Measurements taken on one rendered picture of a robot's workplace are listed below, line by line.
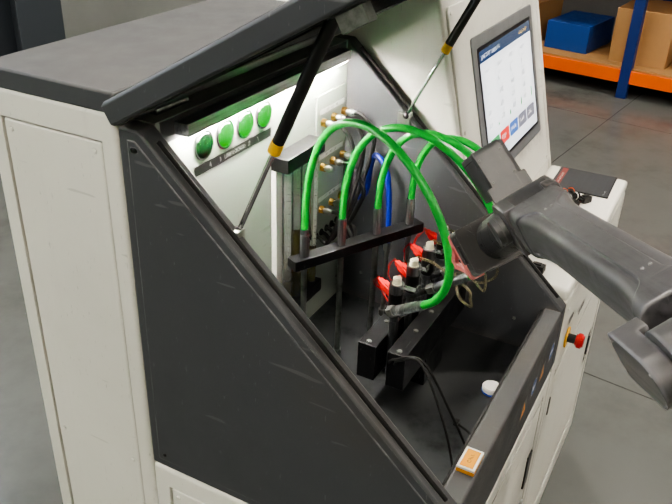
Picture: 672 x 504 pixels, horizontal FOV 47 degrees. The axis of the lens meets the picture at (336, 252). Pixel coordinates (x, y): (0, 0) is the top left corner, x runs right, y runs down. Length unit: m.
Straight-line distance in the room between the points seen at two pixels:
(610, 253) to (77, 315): 1.02
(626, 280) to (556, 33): 6.36
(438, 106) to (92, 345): 0.85
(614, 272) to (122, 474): 1.20
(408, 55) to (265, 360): 0.77
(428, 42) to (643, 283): 1.13
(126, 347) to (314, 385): 0.38
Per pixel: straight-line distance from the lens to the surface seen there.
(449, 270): 1.21
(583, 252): 0.69
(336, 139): 1.72
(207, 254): 1.17
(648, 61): 6.72
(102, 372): 1.50
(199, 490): 1.51
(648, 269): 0.61
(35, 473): 2.75
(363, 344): 1.50
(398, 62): 1.70
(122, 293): 1.34
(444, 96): 1.68
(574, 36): 6.89
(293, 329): 1.15
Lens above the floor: 1.85
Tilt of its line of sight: 29 degrees down
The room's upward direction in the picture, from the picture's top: 2 degrees clockwise
